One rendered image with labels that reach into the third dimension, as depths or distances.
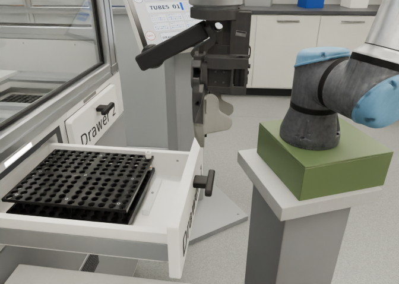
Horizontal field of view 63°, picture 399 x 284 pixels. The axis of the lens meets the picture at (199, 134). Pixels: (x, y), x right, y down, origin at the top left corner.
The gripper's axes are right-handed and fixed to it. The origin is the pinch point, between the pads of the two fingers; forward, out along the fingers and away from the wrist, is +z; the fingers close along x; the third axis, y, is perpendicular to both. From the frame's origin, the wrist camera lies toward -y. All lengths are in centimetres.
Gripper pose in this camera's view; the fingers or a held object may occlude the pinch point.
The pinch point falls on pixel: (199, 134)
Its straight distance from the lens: 54.9
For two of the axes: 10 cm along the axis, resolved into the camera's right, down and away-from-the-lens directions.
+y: 9.9, 0.6, -1.1
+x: 1.3, -4.4, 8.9
